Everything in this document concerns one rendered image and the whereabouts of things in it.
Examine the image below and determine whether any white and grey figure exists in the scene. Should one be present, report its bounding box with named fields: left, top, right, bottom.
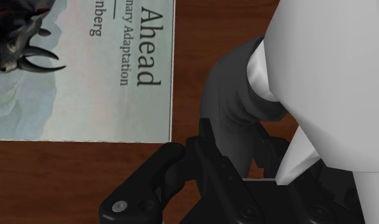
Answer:
left=200, top=0, right=379, bottom=224

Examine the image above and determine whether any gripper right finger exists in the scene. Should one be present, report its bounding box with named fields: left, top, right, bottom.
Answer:
left=252, top=122, right=366, bottom=224

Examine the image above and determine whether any pale book with horned animal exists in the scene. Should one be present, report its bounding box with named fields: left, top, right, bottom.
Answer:
left=0, top=0, right=176, bottom=144

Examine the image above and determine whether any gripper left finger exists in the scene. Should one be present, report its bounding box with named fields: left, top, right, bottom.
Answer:
left=98, top=118, right=266, bottom=224

